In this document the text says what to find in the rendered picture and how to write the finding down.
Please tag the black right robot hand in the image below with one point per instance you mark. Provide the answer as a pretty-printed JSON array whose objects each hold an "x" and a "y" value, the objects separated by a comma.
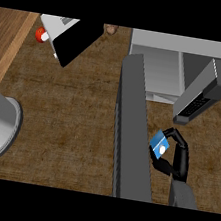
[{"x": 181, "y": 161}]

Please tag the blue milk carton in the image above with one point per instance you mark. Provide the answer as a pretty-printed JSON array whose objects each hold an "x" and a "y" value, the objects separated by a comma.
[{"x": 159, "y": 144}]

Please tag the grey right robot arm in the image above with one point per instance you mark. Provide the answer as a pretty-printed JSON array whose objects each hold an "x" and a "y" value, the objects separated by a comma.
[{"x": 183, "y": 196}]

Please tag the dark grey microwave door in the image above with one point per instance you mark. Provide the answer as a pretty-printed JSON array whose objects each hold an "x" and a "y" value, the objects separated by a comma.
[{"x": 131, "y": 132}]

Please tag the grey microwave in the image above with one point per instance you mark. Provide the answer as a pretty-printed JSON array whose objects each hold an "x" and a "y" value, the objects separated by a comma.
[{"x": 189, "y": 74}]

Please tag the brown round object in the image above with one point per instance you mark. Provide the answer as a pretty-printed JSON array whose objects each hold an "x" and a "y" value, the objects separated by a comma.
[{"x": 110, "y": 29}]

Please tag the white and black toaster oven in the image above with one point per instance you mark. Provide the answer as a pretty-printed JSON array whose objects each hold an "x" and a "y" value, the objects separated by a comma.
[{"x": 71, "y": 39}]

